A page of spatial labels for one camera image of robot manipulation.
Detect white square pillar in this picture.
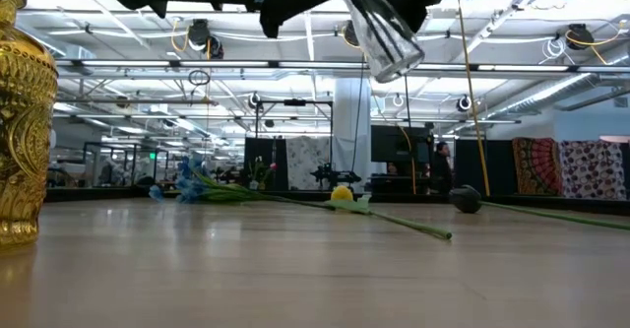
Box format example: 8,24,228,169
333,76,374,192

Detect thin black hanging cable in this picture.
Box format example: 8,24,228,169
350,54,368,172

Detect gold embossed vase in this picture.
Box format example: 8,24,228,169
0,0,60,249

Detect black monitor screen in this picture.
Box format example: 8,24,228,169
370,124,435,165

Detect person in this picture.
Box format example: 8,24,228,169
429,141,455,195

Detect long ceiling light strip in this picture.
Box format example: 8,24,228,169
56,60,630,73

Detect yellow artificial tulip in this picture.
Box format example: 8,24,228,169
327,184,454,242

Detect flowers in small vase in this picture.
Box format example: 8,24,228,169
247,155,279,191

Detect yellow hanging cable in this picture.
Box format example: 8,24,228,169
456,0,492,197

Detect black partition panel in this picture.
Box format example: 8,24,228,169
453,139,516,189
244,137,288,192

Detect purple white patterned cloth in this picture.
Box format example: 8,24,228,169
558,139,627,201

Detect red orange patterned tapestry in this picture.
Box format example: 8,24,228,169
511,137,563,197

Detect black gantry frame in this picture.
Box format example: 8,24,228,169
254,99,336,191

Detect clear glass vase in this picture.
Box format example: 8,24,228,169
330,0,426,85

